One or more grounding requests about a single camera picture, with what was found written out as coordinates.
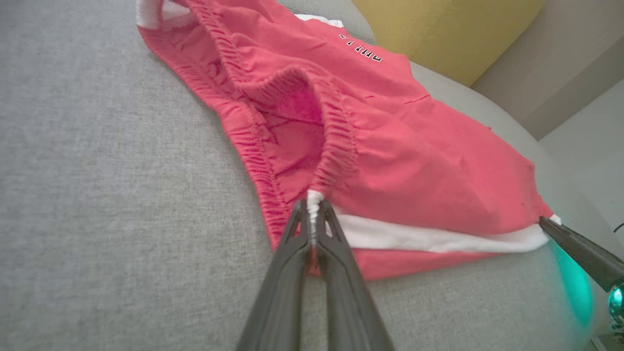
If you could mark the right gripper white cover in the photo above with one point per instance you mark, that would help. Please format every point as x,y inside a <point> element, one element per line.
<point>618,304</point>

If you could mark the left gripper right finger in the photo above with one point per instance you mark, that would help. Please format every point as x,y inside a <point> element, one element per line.
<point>348,312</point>

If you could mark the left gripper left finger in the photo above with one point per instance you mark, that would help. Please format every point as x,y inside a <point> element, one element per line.
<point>278,302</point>

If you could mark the red shorts with white stripe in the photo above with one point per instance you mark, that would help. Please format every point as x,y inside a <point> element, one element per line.
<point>414,146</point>

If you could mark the grey sofa seat cushion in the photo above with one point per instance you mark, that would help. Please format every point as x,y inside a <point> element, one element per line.
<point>97,195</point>

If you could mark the yellow sofa cushion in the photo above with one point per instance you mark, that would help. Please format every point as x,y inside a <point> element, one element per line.
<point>438,34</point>

